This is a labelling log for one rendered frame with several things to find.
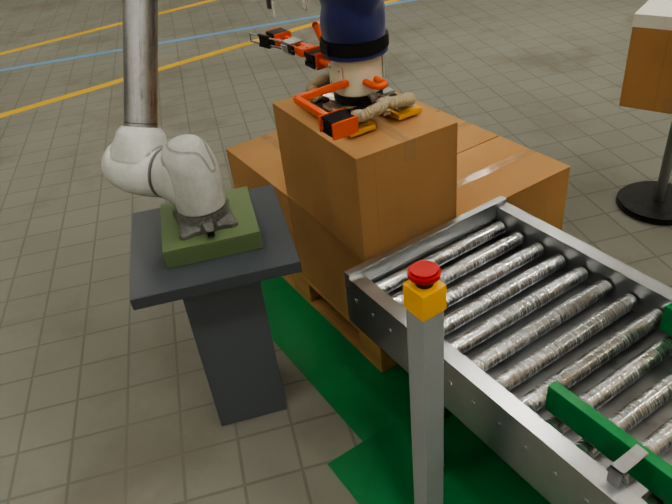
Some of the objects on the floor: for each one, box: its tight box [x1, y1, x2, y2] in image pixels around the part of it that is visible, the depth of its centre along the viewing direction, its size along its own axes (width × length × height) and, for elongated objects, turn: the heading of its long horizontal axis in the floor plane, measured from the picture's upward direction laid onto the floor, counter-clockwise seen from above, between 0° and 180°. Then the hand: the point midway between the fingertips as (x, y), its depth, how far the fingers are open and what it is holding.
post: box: [403, 280, 447, 504], centre depth 164 cm, size 7×7×100 cm
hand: (289, 10), depth 237 cm, fingers open, 13 cm apart
